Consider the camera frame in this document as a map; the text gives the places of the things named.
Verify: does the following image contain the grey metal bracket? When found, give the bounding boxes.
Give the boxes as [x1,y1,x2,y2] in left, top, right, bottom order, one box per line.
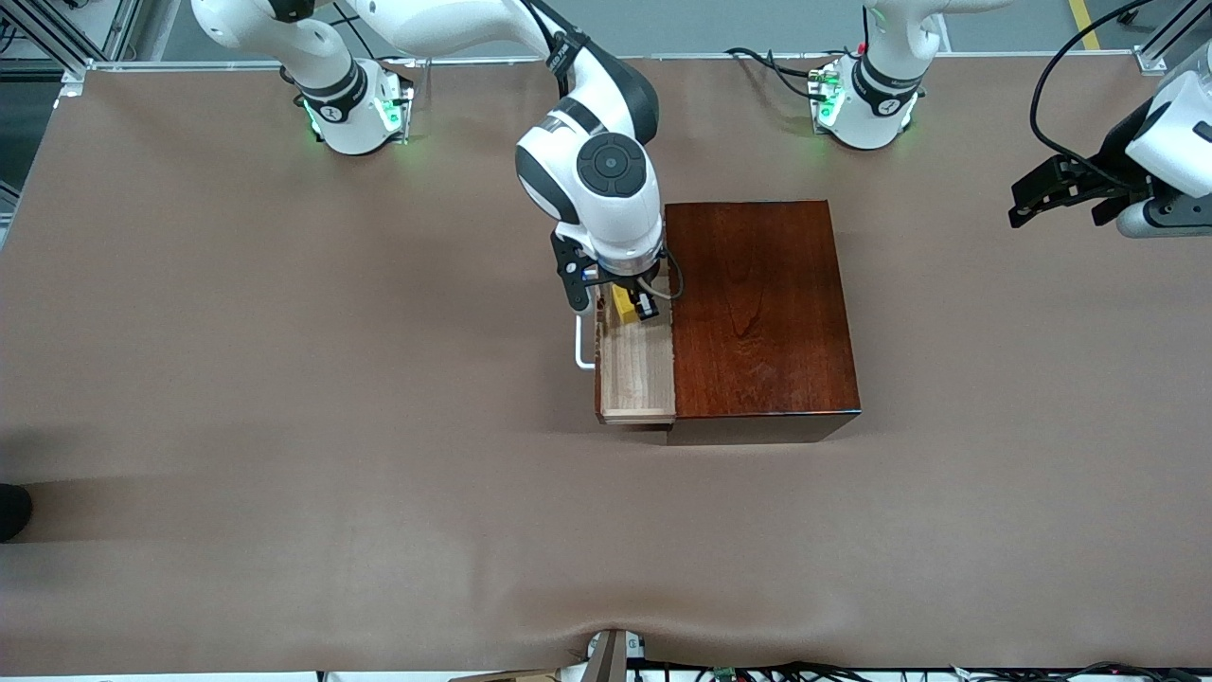
[582,628,647,682]

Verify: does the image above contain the black cable at right arm base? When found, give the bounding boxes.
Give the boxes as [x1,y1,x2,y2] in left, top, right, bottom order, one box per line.
[331,0,403,63]

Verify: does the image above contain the black cable bundle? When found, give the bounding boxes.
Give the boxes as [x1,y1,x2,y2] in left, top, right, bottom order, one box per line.
[644,661,1212,682]

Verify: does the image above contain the dark red-brown wooden cabinet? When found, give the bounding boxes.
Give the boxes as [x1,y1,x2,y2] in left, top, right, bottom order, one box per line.
[663,200,863,446]

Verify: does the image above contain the aluminium frame profile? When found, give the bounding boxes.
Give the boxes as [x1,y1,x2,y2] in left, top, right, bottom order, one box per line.
[0,0,143,96]
[1132,0,1212,75]

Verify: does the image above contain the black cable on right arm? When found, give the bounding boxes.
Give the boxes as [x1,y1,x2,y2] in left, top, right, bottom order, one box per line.
[519,0,583,100]

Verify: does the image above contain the wooden drawer with light interior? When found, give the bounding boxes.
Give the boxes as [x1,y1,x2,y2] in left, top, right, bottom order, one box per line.
[595,270,678,425]

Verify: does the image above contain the black cables at left arm base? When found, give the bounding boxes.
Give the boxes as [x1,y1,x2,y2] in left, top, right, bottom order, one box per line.
[724,45,834,100]

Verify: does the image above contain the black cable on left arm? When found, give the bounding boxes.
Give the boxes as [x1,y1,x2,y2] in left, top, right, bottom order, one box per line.
[1030,0,1156,186]

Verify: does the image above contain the black round object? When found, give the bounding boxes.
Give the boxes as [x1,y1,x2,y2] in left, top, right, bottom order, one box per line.
[0,483,35,544]

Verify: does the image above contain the brown table cover sheet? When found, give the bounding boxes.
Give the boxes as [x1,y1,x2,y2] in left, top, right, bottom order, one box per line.
[0,52,1212,678]

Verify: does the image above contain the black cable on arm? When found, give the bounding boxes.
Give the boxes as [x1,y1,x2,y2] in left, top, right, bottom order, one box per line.
[519,0,583,100]
[1030,0,1156,186]

